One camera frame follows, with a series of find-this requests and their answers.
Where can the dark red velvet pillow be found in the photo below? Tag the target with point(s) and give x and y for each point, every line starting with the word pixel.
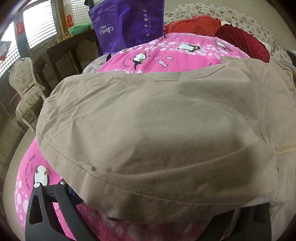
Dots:
pixel 244 41

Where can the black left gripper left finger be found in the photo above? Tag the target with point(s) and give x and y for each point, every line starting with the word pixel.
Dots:
pixel 41 220

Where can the red embroidered cushion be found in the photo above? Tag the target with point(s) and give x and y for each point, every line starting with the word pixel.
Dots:
pixel 201 25

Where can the khaki beige jacket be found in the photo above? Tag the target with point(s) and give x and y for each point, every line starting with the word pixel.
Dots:
pixel 169 147

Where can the white ornate chair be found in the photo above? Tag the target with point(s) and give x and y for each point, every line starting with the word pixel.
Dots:
pixel 23 80

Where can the floral quilt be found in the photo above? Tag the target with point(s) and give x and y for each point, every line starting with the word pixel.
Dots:
pixel 236 18

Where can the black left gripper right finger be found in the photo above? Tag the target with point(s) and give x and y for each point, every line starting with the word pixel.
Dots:
pixel 252 223

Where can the dark wooden desk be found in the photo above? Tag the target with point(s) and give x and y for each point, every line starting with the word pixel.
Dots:
pixel 61 60

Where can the green plastic basket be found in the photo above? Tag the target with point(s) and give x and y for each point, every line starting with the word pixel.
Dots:
pixel 79 29

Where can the pink penguin fleece blanket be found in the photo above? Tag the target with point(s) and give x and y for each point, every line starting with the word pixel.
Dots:
pixel 174 52

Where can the purple tote bag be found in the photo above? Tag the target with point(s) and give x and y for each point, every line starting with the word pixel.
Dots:
pixel 123 24

